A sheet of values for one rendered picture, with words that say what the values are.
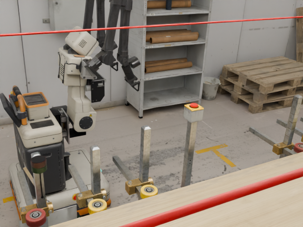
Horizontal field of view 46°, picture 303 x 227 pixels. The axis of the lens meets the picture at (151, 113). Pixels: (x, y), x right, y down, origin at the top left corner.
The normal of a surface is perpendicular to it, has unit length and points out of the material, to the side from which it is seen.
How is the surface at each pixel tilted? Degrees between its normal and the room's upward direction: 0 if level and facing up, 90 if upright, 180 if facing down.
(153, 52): 90
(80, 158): 0
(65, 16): 90
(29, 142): 90
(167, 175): 0
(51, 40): 90
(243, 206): 0
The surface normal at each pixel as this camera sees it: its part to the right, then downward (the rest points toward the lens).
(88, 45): 0.47, 0.40
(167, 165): 0.04, -0.90
